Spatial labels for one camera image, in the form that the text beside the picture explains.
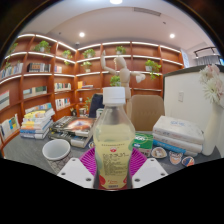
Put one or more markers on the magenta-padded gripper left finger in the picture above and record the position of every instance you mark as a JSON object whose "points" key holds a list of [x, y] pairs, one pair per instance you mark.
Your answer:
{"points": [[75, 171]]}

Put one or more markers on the small green-topped box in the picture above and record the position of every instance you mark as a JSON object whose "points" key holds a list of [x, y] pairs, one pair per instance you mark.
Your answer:
{"points": [[143, 141]]}

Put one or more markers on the dark blue chair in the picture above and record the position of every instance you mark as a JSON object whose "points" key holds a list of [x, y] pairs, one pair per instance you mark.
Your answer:
{"points": [[96, 105]]}

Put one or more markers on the white book stack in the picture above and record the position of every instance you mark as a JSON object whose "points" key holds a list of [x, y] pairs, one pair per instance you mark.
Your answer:
{"points": [[178, 131]]}

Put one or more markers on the ceiling air vent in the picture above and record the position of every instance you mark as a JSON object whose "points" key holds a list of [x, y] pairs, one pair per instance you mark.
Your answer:
{"points": [[147, 11]]}

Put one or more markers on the pink and white flower bouquet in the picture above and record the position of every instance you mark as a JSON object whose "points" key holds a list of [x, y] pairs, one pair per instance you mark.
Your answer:
{"points": [[213, 85]]}

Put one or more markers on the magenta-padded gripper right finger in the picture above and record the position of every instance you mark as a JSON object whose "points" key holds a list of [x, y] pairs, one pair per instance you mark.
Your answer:
{"points": [[150, 171]]}

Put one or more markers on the white mug with triangle pattern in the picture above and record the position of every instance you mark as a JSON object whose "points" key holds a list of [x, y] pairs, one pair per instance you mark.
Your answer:
{"points": [[56, 151]]}

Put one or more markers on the white curtain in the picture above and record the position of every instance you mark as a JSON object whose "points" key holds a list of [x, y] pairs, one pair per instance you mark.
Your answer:
{"points": [[208, 60]]}

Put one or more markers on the colourful book stack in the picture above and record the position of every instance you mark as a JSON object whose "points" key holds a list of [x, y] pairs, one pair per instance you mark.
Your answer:
{"points": [[36, 123]]}

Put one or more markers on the wooden shelf unit with contents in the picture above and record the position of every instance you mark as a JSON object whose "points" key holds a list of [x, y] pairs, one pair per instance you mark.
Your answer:
{"points": [[43, 80]]}

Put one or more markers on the clear bottle with yellow drink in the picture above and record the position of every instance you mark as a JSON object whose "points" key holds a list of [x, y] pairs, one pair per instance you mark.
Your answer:
{"points": [[114, 140]]}

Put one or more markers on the dark book stack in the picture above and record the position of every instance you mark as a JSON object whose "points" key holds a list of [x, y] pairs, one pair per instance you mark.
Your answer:
{"points": [[71, 128]]}

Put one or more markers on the tan chair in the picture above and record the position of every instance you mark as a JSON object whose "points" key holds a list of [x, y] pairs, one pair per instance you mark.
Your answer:
{"points": [[146, 111]]}

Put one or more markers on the white wall socket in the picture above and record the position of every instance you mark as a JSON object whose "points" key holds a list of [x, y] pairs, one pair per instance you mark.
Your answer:
{"points": [[180, 96]]}

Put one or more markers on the small colourful sticker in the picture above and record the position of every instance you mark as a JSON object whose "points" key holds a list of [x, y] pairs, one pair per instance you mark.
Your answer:
{"points": [[91, 145], [188, 161], [175, 157], [159, 152]]}

